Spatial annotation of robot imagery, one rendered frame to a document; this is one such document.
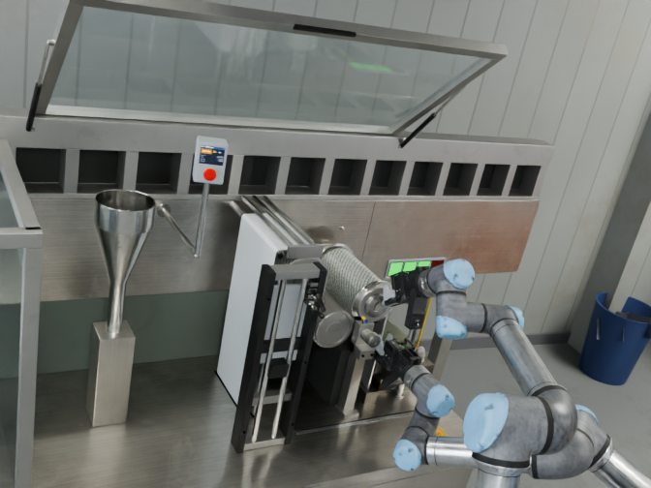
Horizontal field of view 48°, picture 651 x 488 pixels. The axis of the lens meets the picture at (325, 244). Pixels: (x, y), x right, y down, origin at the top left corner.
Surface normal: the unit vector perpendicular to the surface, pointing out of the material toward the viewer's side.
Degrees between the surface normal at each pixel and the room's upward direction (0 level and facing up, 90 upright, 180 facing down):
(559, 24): 90
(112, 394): 90
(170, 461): 0
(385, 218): 90
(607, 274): 90
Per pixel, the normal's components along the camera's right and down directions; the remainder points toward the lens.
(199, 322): 0.46, 0.43
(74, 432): 0.19, -0.90
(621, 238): -0.90, -0.01
